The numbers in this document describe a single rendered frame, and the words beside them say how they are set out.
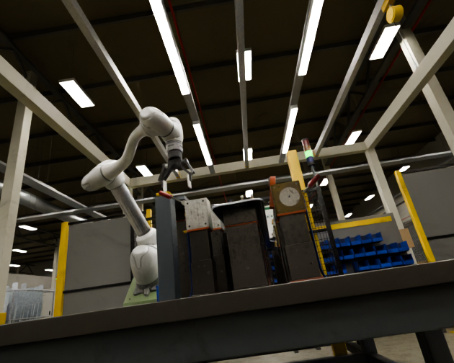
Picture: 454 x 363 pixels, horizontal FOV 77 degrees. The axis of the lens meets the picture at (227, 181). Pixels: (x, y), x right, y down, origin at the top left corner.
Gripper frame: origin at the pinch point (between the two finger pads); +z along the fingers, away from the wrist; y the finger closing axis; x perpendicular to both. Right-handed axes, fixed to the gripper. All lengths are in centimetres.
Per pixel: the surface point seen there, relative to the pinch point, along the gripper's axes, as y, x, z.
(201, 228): 20.2, -25.2, 29.2
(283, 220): 50, -21, 31
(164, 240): 0.8, -17.7, 28.9
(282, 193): 52, -21, 21
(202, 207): 21.3, -25.0, 21.0
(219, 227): 19.4, 0.5, 24.0
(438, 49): 280, 245, -215
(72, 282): -251, 200, 7
